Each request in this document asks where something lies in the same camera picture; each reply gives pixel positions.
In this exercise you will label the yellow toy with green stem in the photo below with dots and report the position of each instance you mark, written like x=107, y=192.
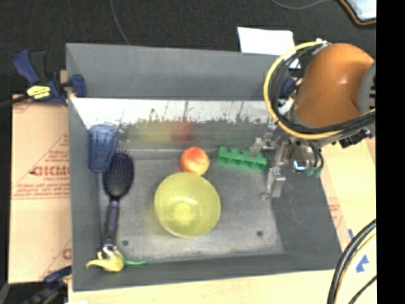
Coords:
x=110, y=261

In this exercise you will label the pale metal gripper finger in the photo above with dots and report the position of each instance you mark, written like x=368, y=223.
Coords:
x=279, y=187
x=270, y=182

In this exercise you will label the green toy building block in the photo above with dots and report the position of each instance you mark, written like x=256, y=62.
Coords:
x=242, y=160

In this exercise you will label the grey metal bin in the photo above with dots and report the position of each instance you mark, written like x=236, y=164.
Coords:
x=240, y=207

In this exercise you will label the yellow plastic bowl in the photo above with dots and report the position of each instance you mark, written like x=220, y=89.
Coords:
x=186, y=204

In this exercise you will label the black cylinder on white bracket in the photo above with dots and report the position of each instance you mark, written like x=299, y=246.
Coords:
x=354, y=138

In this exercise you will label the brown cardboard board, red print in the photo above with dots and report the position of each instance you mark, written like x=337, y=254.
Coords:
x=38, y=182

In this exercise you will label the red and yellow apple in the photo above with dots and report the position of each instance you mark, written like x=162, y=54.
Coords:
x=194, y=161

